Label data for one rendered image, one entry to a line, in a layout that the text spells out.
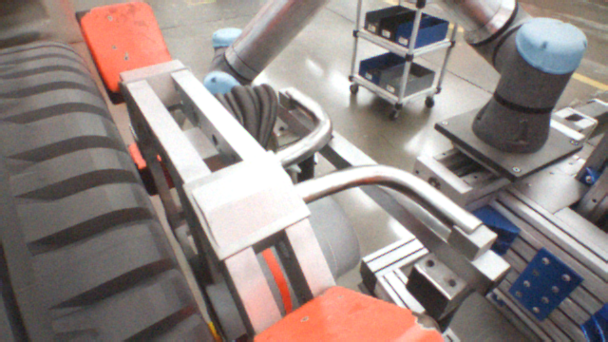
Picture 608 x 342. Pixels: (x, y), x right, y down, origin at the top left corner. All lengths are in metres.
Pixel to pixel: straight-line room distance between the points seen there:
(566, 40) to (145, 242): 0.76
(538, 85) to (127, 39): 0.69
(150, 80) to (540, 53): 0.66
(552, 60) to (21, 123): 0.76
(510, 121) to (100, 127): 0.75
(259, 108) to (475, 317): 1.02
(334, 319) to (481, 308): 1.14
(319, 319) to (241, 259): 0.06
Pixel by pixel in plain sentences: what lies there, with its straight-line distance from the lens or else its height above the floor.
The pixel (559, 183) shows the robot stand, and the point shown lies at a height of 0.73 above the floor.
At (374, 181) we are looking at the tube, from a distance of 0.40.
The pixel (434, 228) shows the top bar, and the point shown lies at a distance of 0.40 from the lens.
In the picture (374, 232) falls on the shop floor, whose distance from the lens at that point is 1.66.
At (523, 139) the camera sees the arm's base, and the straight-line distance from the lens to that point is 0.85.
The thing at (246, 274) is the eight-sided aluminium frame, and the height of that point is 1.09.
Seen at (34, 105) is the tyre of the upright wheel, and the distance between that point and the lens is 0.23.
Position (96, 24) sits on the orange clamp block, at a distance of 0.44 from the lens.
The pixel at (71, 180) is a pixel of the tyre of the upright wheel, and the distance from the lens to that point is 0.19.
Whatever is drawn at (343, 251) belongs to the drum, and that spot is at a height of 0.88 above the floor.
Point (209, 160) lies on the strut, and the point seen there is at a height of 1.09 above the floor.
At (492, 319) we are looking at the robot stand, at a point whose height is 0.21.
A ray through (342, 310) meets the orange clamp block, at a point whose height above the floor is 1.09.
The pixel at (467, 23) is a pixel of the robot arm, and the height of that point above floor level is 1.03.
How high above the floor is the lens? 1.27
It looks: 42 degrees down
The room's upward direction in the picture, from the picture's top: straight up
